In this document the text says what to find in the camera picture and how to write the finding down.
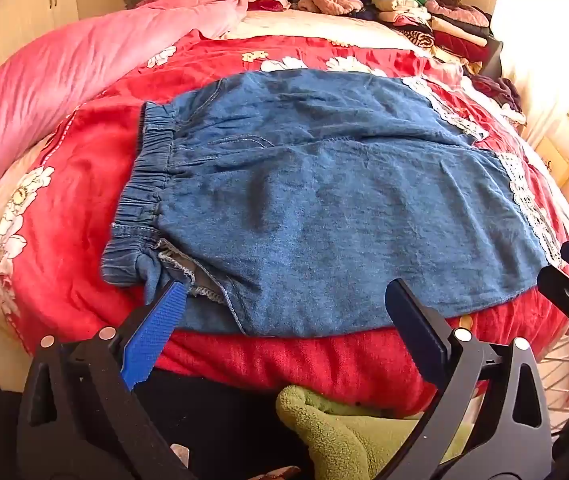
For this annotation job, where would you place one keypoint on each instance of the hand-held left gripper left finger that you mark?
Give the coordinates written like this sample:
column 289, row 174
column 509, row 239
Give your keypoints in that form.
column 157, row 325

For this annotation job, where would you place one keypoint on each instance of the white curtain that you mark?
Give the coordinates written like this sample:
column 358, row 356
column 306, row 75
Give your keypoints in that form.
column 539, row 35

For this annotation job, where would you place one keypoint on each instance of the green fleece garment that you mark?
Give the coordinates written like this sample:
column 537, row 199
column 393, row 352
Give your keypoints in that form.
column 344, row 435

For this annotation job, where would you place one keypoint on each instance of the pile of folded clothes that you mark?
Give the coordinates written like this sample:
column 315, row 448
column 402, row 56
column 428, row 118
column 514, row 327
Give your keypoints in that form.
column 444, row 25

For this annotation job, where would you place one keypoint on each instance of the blue denim pants lace trim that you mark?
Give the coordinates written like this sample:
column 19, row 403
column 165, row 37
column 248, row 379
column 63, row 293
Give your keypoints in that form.
column 314, row 200

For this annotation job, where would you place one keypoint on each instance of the red floral blanket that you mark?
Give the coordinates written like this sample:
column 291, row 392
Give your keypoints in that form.
column 89, row 170

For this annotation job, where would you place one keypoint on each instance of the pink quilt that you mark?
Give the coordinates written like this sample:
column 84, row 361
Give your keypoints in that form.
column 64, row 60

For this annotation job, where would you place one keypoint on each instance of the dark purple garment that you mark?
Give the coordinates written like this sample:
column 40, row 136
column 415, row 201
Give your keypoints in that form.
column 499, row 91

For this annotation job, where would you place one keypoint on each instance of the dark red cloth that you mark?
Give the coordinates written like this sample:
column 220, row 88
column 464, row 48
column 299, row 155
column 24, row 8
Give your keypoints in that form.
column 267, row 4

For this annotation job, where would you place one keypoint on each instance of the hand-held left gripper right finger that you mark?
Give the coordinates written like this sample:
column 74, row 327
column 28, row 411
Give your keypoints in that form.
column 414, row 325

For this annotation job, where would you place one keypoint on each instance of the yellow box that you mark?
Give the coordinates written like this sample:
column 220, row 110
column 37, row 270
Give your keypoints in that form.
column 554, row 162

